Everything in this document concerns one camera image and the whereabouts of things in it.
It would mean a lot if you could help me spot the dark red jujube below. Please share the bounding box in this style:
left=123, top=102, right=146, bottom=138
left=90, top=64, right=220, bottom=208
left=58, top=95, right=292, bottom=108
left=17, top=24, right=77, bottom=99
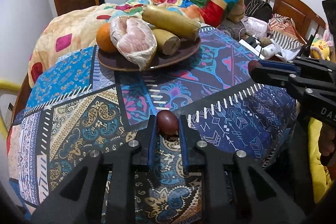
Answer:
left=248, top=60, right=261, bottom=76
left=157, top=110, right=179, bottom=136

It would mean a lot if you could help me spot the pomelo segment pink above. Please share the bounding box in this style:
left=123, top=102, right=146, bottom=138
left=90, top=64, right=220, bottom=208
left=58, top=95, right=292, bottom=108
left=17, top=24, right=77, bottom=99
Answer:
left=109, top=16, right=157, bottom=71

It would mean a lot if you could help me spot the large orange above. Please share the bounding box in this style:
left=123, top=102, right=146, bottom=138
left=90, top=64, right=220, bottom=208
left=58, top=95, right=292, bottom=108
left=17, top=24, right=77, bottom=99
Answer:
left=96, top=23, right=117, bottom=53

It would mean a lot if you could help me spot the person's right hand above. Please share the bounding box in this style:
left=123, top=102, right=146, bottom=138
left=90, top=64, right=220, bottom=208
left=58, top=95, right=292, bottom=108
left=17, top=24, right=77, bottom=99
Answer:
left=318, top=123, right=335, bottom=167

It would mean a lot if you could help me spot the yellow plush toy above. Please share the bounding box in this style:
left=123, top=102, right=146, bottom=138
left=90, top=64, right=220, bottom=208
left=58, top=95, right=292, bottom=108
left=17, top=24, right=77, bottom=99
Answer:
left=310, top=29, right=334, bottom=61

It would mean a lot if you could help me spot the white bottle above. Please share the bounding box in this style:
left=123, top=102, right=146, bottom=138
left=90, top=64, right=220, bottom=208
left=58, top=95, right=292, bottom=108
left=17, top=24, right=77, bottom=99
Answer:
left=261, top=43, right=276, bottom=60

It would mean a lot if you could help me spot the white power strip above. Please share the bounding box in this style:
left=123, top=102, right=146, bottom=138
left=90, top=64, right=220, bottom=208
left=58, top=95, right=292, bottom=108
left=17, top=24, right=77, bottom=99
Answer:
left=239, top=37, right=262, bottom=56

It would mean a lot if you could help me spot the wooden bed headboard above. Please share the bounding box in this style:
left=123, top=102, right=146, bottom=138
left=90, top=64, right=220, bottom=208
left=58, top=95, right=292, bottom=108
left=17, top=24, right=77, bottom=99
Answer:
left=263, top=0, right=326, bottom=39

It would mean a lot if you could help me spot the pink pillow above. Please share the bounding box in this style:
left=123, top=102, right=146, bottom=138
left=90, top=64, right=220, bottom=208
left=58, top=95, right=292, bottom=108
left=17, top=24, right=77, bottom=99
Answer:
left=243, top=17, right=268, bottom=39

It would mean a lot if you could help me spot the black striped bag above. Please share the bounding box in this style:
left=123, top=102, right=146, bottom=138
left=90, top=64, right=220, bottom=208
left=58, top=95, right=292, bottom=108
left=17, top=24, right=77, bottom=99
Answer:
left=244, top=0, right=273, bottom=22

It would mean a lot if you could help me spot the patterned blue patchwork cloth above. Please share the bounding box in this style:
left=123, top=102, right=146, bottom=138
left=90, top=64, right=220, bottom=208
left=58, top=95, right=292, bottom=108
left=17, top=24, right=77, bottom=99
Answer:
left=7, top=27, right=297, bottom=218

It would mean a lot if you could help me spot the dark purple plate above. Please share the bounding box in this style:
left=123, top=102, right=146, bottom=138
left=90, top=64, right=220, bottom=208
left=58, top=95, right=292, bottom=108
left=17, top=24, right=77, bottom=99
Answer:
left=97, top=37, right=201, bottom=72

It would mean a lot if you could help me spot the yellow foam tube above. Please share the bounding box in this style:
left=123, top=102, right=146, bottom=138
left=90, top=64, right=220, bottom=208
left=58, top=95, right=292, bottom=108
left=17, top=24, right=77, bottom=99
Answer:
left=0, top=79, right=21, bottom=139

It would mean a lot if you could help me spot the colourful checked quilt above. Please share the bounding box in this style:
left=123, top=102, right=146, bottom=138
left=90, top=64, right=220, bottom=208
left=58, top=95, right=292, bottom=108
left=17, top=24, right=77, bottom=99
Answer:
left=27, top=0, right=245, bottom=87

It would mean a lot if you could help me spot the wall power socket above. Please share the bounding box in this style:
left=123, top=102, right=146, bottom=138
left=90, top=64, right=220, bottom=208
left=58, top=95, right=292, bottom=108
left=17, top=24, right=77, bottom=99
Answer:
left=4, top=103, right=14, bottom=126

